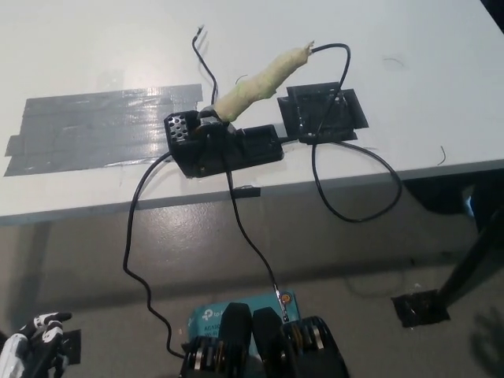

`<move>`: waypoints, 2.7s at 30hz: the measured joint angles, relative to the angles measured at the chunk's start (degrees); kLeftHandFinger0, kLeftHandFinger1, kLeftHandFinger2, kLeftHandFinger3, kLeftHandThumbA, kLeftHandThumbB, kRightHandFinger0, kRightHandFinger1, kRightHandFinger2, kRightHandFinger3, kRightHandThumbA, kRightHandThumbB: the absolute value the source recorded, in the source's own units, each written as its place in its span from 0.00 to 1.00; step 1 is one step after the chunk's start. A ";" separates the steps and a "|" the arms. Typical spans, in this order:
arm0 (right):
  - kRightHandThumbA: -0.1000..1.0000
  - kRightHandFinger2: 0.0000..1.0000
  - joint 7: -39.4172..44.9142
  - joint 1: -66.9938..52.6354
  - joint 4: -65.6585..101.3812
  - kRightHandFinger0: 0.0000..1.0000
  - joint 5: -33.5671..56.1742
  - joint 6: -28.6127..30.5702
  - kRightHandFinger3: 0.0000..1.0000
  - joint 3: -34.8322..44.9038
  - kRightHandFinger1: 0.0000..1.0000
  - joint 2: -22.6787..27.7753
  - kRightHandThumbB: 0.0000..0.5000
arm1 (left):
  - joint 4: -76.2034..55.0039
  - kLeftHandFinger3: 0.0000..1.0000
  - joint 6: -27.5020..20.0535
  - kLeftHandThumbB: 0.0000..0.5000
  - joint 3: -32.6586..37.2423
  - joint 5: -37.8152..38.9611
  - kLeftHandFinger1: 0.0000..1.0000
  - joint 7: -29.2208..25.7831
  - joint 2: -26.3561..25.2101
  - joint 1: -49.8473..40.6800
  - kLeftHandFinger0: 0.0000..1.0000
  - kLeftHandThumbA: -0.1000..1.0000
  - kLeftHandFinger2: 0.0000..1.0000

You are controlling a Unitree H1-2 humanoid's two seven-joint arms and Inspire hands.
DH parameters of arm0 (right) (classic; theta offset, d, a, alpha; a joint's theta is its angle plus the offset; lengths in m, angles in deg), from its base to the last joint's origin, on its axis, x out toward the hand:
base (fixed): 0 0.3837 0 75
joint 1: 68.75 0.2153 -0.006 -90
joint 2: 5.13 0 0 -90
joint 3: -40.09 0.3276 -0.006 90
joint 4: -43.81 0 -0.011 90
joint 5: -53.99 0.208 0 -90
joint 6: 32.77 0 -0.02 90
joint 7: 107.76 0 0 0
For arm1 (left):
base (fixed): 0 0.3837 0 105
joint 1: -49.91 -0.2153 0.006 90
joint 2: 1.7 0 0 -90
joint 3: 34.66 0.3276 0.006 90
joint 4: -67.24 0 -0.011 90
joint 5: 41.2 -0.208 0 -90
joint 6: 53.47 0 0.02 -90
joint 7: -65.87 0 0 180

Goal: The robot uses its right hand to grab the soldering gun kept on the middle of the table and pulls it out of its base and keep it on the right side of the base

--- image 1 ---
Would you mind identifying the grey duct tape patch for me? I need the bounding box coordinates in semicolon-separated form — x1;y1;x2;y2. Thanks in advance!
3;83;204;177

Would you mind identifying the teal router box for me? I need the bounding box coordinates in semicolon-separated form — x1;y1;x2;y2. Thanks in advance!
185;291;304;340

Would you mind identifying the black cable to robot body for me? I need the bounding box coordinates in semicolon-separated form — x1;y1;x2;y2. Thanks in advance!
123;153;186;359

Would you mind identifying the soldering iron yellow-green tape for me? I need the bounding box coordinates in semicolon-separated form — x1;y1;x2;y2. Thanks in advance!
196;39;316;128

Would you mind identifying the thin black loose-ended wire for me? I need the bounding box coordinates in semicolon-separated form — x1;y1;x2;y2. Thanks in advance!
191;24;218;107

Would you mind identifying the black square taped plate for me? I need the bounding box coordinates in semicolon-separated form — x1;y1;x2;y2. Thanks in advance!
277;81;370;145

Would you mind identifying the black soldering iron cord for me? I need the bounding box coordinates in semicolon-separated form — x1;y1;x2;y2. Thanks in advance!
275;43;403;222

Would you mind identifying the black cable with metal connector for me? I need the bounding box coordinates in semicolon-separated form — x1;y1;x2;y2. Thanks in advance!
222;129;292;322

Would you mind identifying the black table leg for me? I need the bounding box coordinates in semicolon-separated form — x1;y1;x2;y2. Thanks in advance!
436;208;504;306

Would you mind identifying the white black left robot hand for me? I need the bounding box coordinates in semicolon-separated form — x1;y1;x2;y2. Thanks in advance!
0;311;73;378

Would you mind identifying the black floor tape patch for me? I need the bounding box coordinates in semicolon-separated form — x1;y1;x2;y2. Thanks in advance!
391;290;451;328
58;328;83;365

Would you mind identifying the black soldering iron base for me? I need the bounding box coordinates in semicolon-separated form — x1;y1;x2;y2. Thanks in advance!
163;109;285;179

